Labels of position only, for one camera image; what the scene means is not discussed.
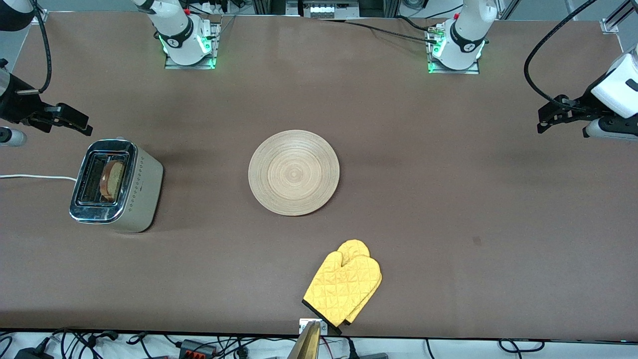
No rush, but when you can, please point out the brown bread slice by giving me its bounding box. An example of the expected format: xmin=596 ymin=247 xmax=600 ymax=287
xmin=100 ymin=160 xmax=126 ymax=203

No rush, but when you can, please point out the round wooden plate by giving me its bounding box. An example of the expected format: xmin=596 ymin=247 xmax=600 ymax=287
xmin=248 ymin=130 xmax=340 ymax=217

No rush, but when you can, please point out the silver two-slot toaster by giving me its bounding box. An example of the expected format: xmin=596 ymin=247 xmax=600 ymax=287
xmin=69 ymin=138 xmax=164 ymax=233

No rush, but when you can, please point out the black power adapter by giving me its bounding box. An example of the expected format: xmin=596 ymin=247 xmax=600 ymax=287
xmin=14 ymin=346 xmax=54 ymax=359

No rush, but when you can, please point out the yellow quilted oven mitt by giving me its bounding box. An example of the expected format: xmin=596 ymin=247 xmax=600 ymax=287
xmin=338 ymin=239 xmax=383 ymax=326
xmin=303 ymin=251 xmax=382 ymax=336

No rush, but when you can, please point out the white power strip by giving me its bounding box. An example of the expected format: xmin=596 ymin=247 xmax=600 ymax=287
xmin=301 ymin=0 xmax=360 ymax=18

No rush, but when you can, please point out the red and black connector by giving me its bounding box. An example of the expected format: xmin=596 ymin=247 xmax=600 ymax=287
xmin=178 ymin=339 xmax=218 ymax=359

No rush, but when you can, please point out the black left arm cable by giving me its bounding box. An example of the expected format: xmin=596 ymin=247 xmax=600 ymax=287
xmin=524 ymin=0 xmax=600 ymax=113

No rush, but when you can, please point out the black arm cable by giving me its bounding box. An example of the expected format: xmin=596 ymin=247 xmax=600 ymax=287
xmin=29 ymin=0 xmax=52 ymax=95
xmin=524 ymin=0 xmax=600 ymax=113

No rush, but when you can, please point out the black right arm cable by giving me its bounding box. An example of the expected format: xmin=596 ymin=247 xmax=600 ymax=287
xmin=29 ymin=0 xmax=52 ymax=95

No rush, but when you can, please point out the white toaster power cord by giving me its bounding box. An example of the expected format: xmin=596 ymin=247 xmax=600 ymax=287
xmin=0 ymin=174 xmax=78 ymax=182

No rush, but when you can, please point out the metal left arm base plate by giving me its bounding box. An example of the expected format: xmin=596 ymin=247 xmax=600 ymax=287
xmin=427 ymin=29 xmax=482 ymax=75

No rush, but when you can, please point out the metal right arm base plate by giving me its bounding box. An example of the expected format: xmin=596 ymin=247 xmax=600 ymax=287
xmin=164 ymin=21 xmax=220 ymax=70

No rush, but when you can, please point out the thick black table cable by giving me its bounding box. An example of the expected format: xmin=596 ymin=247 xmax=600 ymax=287
xmin=395 ymin=15 xmax=435 ymax=32

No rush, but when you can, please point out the thin black table cable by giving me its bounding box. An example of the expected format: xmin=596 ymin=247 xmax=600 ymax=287
xmin=319 ymin=19 xmax=439 ymax=44

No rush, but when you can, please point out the black looped floor cable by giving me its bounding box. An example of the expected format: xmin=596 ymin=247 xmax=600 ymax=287
xmin=498 ymin=339 xmax=545 ymax=353

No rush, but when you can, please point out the small metal edge bracket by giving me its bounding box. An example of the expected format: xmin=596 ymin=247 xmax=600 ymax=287
xmin=299 ymin=319 xmax=328 ymax=336

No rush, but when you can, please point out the tan tapered post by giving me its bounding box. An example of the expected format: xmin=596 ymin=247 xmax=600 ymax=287
xmin=286 ymin=321 xmax=320 ymax=359

